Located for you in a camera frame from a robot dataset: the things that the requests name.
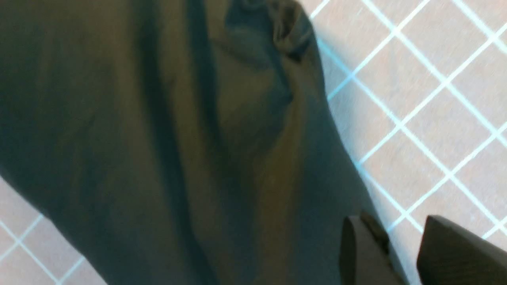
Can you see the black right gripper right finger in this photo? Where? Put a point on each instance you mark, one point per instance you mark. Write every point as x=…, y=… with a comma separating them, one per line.
x=452, y=255

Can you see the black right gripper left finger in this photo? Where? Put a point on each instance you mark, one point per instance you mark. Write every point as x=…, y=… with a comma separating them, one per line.
x=365, y=255

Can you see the dark gray long-sleeve shirt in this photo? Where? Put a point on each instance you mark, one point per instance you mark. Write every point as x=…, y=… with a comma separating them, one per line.
x=183, y=142

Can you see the pink checkered table mat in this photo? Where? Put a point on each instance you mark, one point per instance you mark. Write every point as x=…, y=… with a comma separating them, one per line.
x=417, y=91

